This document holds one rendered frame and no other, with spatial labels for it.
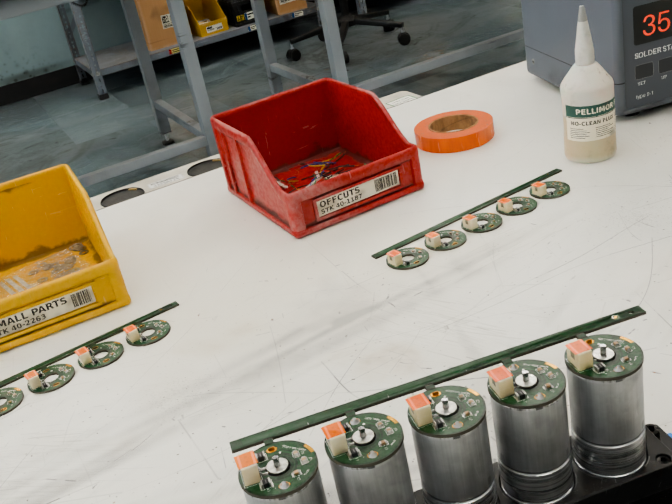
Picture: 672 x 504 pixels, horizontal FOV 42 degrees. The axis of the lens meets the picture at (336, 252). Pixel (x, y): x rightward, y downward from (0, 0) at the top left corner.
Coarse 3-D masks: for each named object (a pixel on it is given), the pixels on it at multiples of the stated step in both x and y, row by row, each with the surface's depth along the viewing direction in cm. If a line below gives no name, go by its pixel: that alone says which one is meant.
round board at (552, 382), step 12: (528, 360) 29; (540, 360) 29; (516, 372) 29; (528, 372) 29; (540, 372) 29; (552, 372) 28; (540, 384) 28; (552, 384) 28; (564, 384) 28; (492, 396) 28; (516, 396) 28; (528, 396) 28; (552, 396) 27; (516, 408) 27; (528, 408) 27
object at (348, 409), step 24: (624, 312) 31; (552, 336) 30; (576, 336) 30; (480, 360) 30; (504, 360) 30; (408, 384) 29; (432, 384) 29; (336, 408) 29; (360, 408) 29; (264, 432) 29; (288, 432) 28
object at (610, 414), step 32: (608, 352) 29; (576, 384) 29; (608, 384) 28; (640, 384) 28; (576, 416) 29; (608, 416) 28; (640, 416) 29; (576, 448) 30; (608, 448) 29; (640, 448) 29
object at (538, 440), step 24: (528, 384) 28; (504, 408) 28; (552, 408) 27; (504, 432) 28; (528, 432) 28; (552, 432) 28; (504, 456) 29; (528, 456) 28; (552, 456) 28; (504, 480) 30; (528, 480) 29; (552, 480) 29
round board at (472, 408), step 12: (444, 396) 28; (456, 396) 28; (468, 396) 28; (480, 396) 28; (408, 408) 28; (432, 408) 28; (468, 408) 28; (480, 408) 28; (408, 420) 28; (444, 420) 27; (456, 420) 27; (468, 420) 27; (480, 420) 27; (420, 432) 27; (432, 432) 27; (444, 432) 27; (456, 432) 27
